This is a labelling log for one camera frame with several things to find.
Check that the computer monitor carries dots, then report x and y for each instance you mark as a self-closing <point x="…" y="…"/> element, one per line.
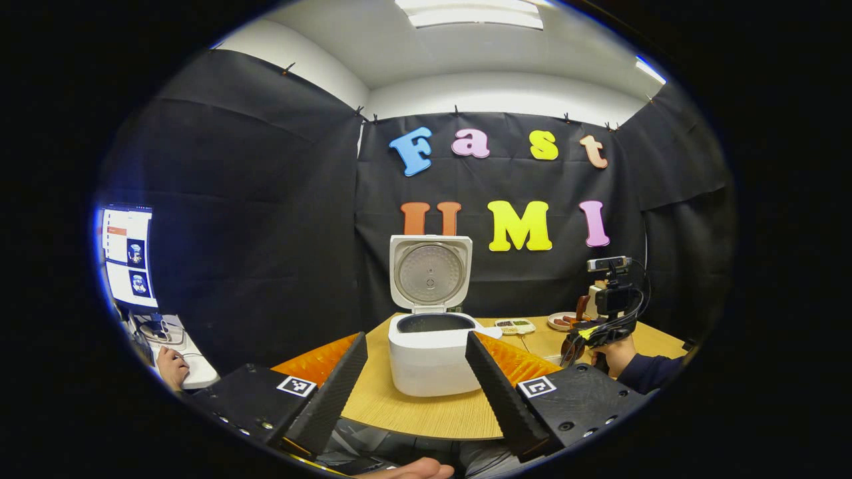
<point x="128" y="256"/>

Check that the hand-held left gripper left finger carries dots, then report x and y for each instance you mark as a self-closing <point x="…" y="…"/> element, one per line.
<point x="329" y="399"/>

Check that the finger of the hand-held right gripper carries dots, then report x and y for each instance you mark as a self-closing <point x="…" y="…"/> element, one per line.
<point x="574" y="349"/>

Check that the white rice cooker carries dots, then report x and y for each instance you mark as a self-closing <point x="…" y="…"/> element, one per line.
<point x="426" y="359"/>

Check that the small ceiling light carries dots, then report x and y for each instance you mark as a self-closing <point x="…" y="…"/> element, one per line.
<point x="650" y="70"/>

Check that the white side desk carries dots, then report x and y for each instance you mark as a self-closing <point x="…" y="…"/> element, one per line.
<point x="193" y="369"/>

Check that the long ceiling light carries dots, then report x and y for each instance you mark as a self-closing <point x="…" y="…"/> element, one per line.
<point x="472" y="13"/>

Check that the white round plate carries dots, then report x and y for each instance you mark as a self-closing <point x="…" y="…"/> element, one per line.
<point x="558" y="319"/>

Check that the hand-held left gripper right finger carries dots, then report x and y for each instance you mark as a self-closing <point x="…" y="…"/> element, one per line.
<point x="499" y="399"/>

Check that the white divided grain dish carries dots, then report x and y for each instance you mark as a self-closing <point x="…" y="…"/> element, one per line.
<point x="514" y="326"/>

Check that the black backdrop cloth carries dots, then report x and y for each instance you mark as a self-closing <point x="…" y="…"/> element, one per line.
<point x="266" y="199"/>

